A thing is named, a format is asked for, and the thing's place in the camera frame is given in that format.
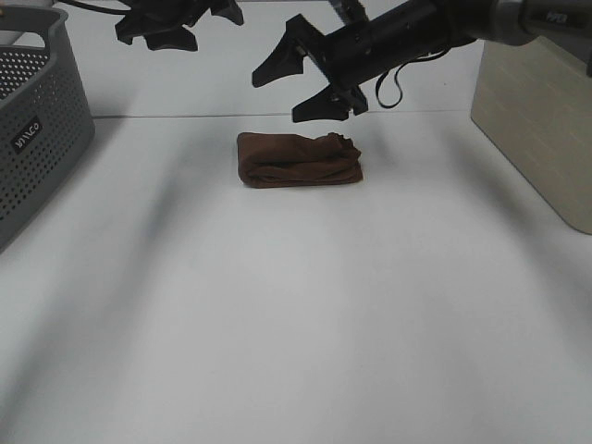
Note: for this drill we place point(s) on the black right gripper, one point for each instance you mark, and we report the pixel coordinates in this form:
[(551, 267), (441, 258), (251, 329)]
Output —
[(365, 48)]

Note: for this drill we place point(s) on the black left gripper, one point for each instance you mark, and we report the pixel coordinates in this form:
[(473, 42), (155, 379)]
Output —
[(160, 22)]

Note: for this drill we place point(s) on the brown towel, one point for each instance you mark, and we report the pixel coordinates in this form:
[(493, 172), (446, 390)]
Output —
[(267, 161)]

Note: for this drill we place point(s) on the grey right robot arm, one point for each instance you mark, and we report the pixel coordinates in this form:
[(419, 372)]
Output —
[(517, 23)]

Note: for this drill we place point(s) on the grey perforated plastic basket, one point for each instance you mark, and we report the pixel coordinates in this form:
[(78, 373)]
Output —
[(46, 122)]

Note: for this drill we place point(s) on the beige storage box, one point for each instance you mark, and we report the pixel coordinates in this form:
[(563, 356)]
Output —
[(534, 103)]

